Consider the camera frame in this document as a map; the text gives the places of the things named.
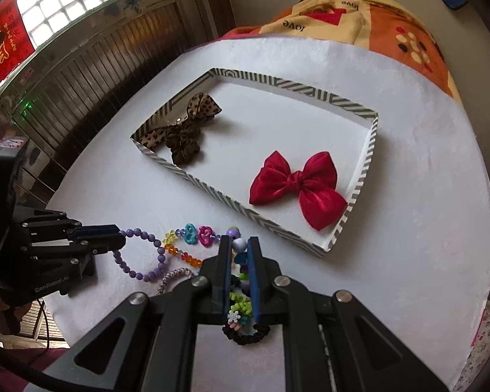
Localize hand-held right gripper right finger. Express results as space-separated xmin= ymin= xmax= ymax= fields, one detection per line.
xmin=247 ymin=236 xmax=450 ymax=392

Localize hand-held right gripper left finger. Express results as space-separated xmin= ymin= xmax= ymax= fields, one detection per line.
xmin=43 ymin=236 xmax=234 ymax=392

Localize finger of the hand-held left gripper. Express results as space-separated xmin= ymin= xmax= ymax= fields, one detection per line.
xmin=65 ymin=222 xmax=122 ymax=241
xmin=71 ymin=235 xmax=127 ymax=256

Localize colourful spiky bracelet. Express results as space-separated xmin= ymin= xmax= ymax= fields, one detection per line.
xmin=228 ymin=290 xmax=254 ymax=329

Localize purple bead bracelet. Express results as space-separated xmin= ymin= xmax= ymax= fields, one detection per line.
xmin=113 ymin=229 xmax=168 ymax=282

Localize striped shallow cardboard box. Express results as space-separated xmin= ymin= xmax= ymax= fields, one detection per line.
xmin=130 ymin=67 xmax=380 ymax=259

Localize black scrunchie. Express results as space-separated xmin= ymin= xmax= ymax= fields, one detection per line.
xmin=222 ymin=320 xmax=272 ymax=346

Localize red satin hair bow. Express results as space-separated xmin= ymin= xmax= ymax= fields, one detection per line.
xmin=249 ymin=150 xmax=348 ymax=231

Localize brown scrunchie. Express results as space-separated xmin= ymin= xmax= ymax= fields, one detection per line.
xmin=165 ymin=122 xmax=201 ymax=167

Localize brown slatted wooden door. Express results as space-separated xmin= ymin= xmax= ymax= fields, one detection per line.
xmin=0 ymin=0 xmax=229 ymax=207

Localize leopard print bow scrunchie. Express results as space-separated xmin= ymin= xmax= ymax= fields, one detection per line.
xmin=141 ymin=93 xmax=222 ymax=150

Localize white lace table cover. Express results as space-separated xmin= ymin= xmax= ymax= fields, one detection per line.
xmin=45 ymin=35 xmax=490 ymax=380

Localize floral patterned cloth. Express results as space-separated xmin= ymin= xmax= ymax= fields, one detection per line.
xmin=465 ymin=249 xmax=490 ymax=378

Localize orange printed blanket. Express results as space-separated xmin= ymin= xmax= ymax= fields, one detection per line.
xmin=220 ymin=0 xmax=462 ymax=99

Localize large mixed bead bracelet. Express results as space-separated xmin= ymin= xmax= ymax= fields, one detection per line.
xmin=226 ymin=226 xmax=252 ymax=292

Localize rainbow plastic bead bracelet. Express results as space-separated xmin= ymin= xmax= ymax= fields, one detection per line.
xmin=163 ymin=224 xmax=222 ymax=268

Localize black cable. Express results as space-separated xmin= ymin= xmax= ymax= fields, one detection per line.
xmin=0 ymin=300 xmax=66 ymax=392

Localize red wall poster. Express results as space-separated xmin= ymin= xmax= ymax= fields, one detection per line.
xmin=0 ymin=0 xmax=37 ymax=92

